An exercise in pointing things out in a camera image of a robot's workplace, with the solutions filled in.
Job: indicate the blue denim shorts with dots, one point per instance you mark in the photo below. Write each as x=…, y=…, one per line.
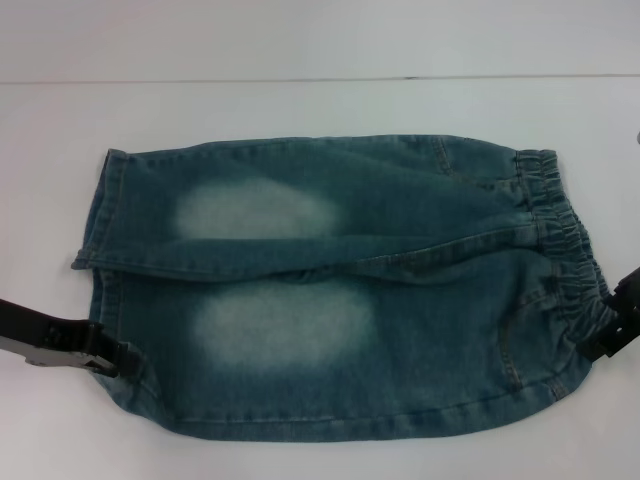
x=300, y=250

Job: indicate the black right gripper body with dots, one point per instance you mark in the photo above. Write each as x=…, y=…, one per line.
x=631, y=310

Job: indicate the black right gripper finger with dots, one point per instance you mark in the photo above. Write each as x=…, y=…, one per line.
x=606, y=337

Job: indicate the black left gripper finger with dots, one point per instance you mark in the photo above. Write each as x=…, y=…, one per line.
x=102, y=357
x=131, y=360

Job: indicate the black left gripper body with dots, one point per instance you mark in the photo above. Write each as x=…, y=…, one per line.
x=45, y=342

